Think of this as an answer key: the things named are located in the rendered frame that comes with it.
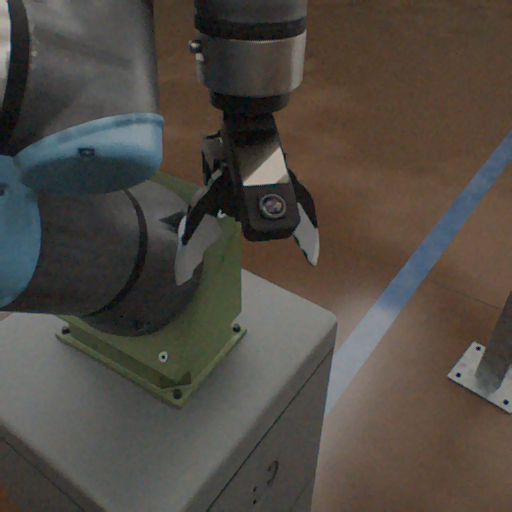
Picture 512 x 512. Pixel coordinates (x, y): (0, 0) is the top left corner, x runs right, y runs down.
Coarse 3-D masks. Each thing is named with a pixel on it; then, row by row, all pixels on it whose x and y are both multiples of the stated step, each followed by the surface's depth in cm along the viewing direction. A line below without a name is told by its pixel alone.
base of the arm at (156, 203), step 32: (128, 192) 56; (160, 192) 60; (160, 224) 57; (160, 256) 56; (128, 288) 54; (160, 288) 57; (192, 288) 60; (96, 320) 58; (128, 320) 60; (160, 320) 60
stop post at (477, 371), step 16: (496, 336) 159; (480, 352) 180; (496, 352) 162; (464, 368) 175; (480, 368) 170; (496, 368) 165; (464, 384) 170; (480, 384) 170; (496, 384) 168; (496, 400) 166
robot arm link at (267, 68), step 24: (192, 48) 43; (216, 48) 41; (240, 48) 40; (264, 48) 40; (288, 48) 41; (216, 72) 42; (240, 72) 41; (264, 72) 41; (288, 72) 42; (240, 96) 42; (264, 96) 42
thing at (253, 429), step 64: (256, 320) 76; (320, 320) 76; (0, 384) 68; (64, 384) 68; (128, 384) 68; (256, 384) 68; (320, 384) 82; (0, 448) 73; (64, 448) 61; (128, 448) 61; (192, 448) 61; (256, 448) 68
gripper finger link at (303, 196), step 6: (294, 174) 49; (294, 180) 50; (294, 186) 50; (300, 186) 50; (300, 192) 51; (306, 192) 51; (300, 198) 51; (306, 198) 51; (312, 198) 51; (300, 204) 52; (306, 204) 52; (312, 204) 52; (306, 210) 52; (312, 210) 52; (312, 216) 53; (312, 222) 53
